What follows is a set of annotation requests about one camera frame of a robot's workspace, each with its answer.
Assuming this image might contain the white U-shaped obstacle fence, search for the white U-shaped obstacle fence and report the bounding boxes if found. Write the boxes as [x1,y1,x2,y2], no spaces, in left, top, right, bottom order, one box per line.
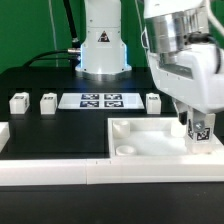
[0,119,224,186]

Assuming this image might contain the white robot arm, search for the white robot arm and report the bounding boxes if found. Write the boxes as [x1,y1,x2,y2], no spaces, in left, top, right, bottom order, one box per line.
[76,0,224,132]

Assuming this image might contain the black cable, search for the black cable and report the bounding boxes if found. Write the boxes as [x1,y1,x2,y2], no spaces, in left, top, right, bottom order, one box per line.
[23,0,82,68]

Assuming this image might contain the white thin cable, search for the white thin cable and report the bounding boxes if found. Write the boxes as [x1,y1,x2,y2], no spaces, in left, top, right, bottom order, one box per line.
[47,0,60,68]

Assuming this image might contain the white marker sheet with tags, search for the white marker sheet with tags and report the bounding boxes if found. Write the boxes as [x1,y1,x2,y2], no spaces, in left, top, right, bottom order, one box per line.
[58,93,144,110]

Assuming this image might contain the white square table top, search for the white square table top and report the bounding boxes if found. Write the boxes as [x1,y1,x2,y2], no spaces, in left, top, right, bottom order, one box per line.
[108,118,224,165]

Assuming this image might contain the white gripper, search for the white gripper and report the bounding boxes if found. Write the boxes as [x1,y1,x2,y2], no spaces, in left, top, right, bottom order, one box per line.
[148,44,224,131]

